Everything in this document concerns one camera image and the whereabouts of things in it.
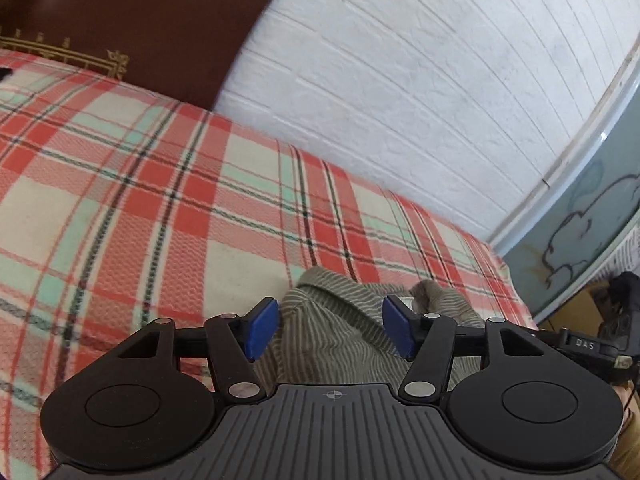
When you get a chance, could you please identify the cardboard box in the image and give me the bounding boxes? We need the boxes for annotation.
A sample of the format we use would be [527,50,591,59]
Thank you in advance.
[547,282,613,333]

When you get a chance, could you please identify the grey striped shirt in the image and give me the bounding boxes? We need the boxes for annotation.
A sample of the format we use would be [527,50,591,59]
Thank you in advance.
[252,266,486,396]

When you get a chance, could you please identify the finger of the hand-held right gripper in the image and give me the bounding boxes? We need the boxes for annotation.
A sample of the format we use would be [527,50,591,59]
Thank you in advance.
[530,327,563,346]

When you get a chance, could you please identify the brown wooden headboard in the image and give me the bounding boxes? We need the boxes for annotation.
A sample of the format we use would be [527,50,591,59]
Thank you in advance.
[0,0,279,111]

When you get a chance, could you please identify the printed paper sheet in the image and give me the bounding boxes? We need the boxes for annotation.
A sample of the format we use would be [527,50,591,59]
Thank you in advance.
[592,225,640,286]

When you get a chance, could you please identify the frosted glass sliding door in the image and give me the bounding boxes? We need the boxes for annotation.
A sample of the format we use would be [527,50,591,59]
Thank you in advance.
[487,45,640,326]

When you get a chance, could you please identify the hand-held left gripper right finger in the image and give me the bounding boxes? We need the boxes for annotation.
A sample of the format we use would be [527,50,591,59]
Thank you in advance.
[382,295,543,405]

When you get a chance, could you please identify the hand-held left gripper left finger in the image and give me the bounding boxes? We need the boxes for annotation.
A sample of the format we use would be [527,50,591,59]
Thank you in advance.
[117,297,280,403]

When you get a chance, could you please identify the person's right forearm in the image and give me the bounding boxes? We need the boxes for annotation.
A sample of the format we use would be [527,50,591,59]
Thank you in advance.
[607,382,640,478]

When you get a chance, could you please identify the red plaid blanket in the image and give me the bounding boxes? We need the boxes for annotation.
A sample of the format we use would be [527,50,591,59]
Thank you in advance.
[0,47,538,480]

